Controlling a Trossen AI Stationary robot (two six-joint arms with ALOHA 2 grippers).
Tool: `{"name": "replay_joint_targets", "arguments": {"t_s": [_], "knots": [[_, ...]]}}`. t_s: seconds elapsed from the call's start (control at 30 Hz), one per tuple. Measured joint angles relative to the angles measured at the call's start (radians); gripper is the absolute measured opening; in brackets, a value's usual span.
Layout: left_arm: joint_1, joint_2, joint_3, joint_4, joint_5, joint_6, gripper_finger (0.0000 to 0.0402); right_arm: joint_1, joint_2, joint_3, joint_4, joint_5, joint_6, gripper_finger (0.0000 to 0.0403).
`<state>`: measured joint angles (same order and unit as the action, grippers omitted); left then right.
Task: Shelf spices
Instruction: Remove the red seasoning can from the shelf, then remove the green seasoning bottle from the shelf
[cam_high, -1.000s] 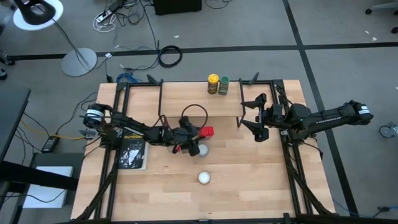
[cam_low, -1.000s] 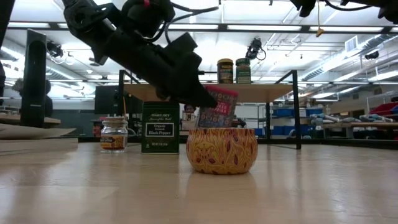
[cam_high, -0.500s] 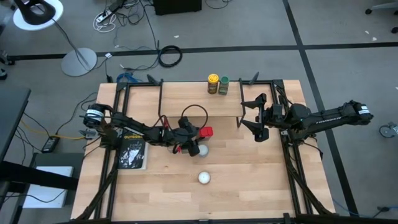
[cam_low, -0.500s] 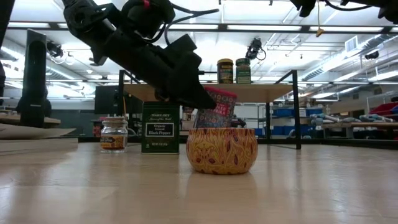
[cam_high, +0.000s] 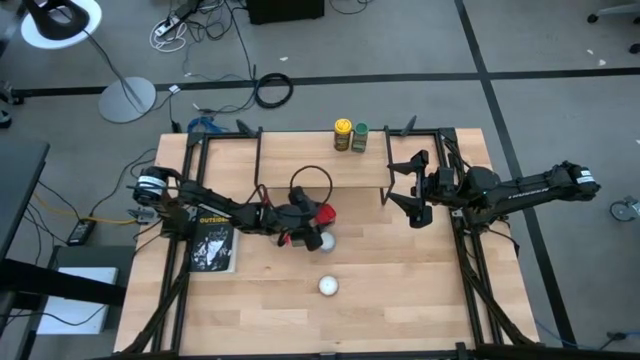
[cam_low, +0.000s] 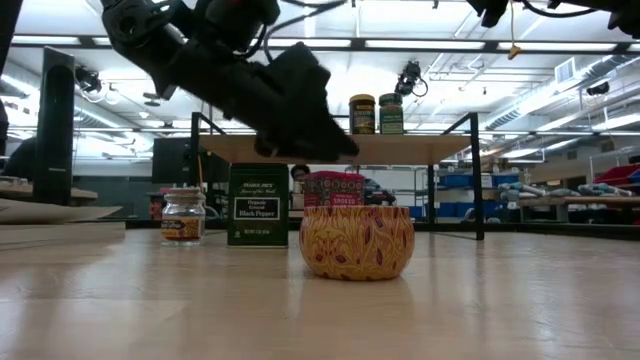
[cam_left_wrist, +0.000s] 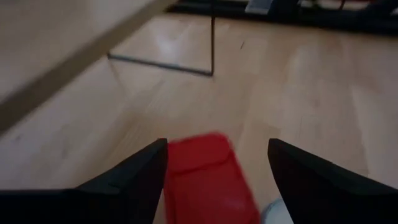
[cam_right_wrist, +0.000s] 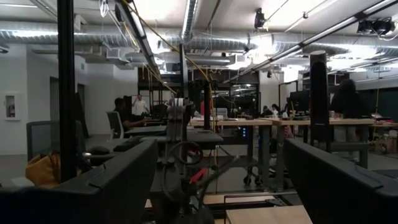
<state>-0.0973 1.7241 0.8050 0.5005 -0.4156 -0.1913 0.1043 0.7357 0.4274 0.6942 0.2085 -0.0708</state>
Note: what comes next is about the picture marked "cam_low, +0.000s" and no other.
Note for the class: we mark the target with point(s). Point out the ceiling air vent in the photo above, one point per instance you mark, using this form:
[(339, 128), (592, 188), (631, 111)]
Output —
[(565, 71)]

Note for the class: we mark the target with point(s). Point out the green-lidded oregano jar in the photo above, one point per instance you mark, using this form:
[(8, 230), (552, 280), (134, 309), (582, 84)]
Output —
[(391, 115)]

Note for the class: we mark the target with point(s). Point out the black monitor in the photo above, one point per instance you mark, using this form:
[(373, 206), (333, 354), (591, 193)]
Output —
[(170, 160)]

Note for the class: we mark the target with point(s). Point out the yellow-lidded chili seasoning jar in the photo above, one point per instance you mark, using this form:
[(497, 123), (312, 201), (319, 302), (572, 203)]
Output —
[(362, 115)]

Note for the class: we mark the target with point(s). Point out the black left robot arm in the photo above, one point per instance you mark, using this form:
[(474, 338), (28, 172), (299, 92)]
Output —
[(150, 35)]

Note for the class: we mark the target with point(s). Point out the black upright column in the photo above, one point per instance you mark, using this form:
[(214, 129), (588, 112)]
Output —
[(54, 130)]

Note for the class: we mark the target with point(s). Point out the dark desk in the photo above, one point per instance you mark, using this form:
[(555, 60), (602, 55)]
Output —
[(30, 192)]

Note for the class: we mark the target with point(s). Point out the red storage bin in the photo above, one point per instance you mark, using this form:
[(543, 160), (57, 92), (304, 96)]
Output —
[(617, 176)]

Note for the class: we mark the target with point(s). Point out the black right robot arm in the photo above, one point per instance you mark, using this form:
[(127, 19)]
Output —
[(625, 17)]

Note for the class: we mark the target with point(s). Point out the red smoked paprika tin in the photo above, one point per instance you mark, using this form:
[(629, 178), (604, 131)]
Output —
[(332, 190)]

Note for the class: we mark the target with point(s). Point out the dark green black pepper tin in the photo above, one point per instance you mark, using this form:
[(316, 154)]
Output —
[(257, 210)]

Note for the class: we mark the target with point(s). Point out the wooden workbench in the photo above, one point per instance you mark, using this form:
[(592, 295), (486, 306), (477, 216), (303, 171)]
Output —
[(575, 201)]

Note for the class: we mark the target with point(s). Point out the black aluminium rig frame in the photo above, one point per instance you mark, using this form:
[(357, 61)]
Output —
[(425, 43)]

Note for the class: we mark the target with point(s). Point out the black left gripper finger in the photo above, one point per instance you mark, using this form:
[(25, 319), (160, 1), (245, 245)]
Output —
[(277, 147), (325, 142)]

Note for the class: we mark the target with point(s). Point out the blue storage bin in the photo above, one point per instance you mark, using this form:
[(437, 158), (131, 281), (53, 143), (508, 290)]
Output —
[(480, 180), (450, 210)]

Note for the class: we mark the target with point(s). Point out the patterned orange candle tin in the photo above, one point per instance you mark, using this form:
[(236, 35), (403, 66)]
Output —
[(356, 245)]

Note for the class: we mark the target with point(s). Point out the wooden shelf with black legs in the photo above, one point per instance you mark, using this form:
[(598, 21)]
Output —
[(410, 149)]

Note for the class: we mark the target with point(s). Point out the small clear glass spice jar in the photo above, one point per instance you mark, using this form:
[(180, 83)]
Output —
[(183, 220)]

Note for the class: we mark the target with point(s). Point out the black mounted camera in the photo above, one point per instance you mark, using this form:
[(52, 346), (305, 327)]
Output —
[(410, 77), (89, 79)]

